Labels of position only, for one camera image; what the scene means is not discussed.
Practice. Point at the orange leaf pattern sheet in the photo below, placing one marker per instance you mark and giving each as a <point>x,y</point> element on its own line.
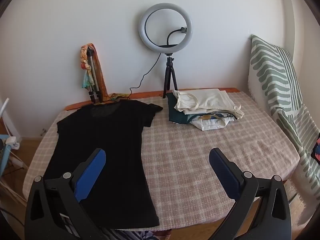
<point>115,97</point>

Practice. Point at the white folded printed cloth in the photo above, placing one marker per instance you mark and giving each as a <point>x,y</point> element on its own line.
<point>213,121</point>

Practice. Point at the dark green folded garment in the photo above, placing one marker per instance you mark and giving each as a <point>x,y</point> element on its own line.
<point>176,116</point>

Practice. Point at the white clip desk lamp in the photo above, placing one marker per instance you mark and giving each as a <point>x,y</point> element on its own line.
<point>14,137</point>

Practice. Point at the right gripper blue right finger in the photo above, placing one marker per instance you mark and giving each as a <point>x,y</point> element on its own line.
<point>228,173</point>

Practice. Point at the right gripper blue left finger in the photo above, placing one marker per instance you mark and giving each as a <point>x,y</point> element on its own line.
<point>86,174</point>

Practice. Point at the colourful orange scarf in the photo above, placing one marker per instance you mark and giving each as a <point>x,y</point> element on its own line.
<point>87,80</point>

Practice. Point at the pink plaid table cloth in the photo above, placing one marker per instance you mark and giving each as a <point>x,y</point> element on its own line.
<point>157,174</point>

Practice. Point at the folded grey tripod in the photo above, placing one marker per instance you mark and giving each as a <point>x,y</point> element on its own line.
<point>94,90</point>

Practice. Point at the black phone holder gooseneck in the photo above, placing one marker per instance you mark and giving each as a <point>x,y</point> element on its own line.
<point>175,35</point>

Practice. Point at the light blue chair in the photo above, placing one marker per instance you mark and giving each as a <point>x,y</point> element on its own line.
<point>5,152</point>

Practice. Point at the white ring light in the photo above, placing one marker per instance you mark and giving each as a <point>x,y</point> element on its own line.
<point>158,21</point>

